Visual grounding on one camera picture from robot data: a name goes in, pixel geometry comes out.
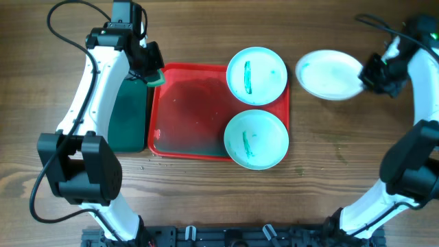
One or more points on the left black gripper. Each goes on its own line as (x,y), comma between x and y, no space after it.
(157,62)

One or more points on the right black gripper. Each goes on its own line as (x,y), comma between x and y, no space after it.
(366,75)

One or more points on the green yellow sponge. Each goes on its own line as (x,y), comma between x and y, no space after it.
(156,79)

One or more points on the white plate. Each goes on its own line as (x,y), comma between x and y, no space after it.
(256,139)
(256,76)
(330,75)

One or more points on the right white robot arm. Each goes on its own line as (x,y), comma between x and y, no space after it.
(408,176)

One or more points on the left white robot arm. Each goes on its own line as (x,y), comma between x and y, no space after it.
(77,159)

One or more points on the dark green tray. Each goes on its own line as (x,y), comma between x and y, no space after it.
(126,131)

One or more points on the red plastic tray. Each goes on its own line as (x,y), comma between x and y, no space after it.
(190,112)

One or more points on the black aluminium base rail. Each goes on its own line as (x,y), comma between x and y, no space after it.
(293,236)

